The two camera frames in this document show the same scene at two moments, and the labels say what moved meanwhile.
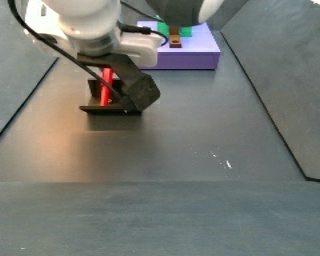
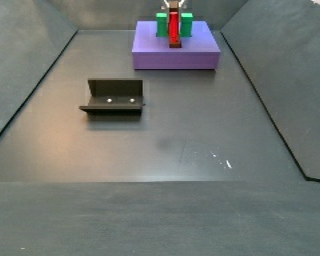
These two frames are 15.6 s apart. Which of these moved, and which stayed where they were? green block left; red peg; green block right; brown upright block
Moved: red peg
Stayed: brown upright block; green block left; green block right
